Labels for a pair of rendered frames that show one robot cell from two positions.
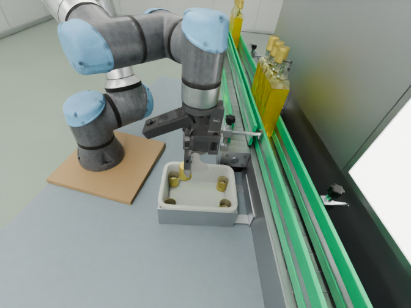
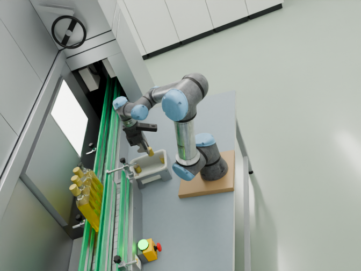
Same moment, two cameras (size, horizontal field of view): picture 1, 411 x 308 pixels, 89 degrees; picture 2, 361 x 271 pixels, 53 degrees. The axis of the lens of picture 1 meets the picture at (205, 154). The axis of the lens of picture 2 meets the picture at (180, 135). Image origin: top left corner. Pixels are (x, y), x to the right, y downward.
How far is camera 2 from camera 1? 2.16 m
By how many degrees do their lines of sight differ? 102
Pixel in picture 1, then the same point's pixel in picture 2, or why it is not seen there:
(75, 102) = (204, 135)
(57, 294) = (196, 131)
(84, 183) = not seen: hidden behind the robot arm
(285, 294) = (119, 138)
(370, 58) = (55, 143)
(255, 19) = not seen: outside the picture
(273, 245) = (118, 148)
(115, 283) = not seen: hidden behind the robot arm
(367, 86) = (62, 145)
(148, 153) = (186, 183)
